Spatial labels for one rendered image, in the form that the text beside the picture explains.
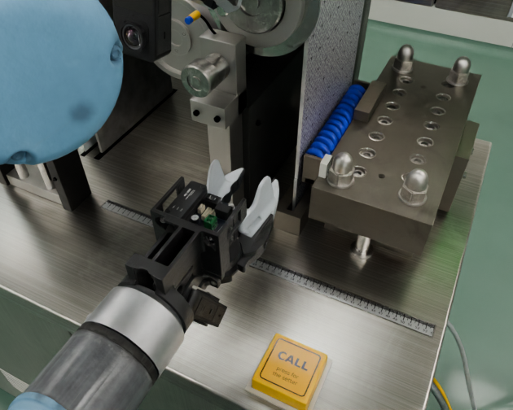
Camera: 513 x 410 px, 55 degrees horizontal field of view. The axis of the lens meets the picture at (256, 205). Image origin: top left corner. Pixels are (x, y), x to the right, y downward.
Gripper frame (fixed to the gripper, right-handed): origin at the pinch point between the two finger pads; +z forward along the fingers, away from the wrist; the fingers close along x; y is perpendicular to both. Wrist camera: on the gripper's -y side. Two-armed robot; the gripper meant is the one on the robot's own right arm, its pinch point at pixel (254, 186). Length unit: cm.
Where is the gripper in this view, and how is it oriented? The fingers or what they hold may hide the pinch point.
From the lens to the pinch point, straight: 56.5
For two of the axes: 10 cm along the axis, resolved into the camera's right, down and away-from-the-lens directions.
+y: 0.0, -7.1, -7.1
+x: -9.0, -3.1, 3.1
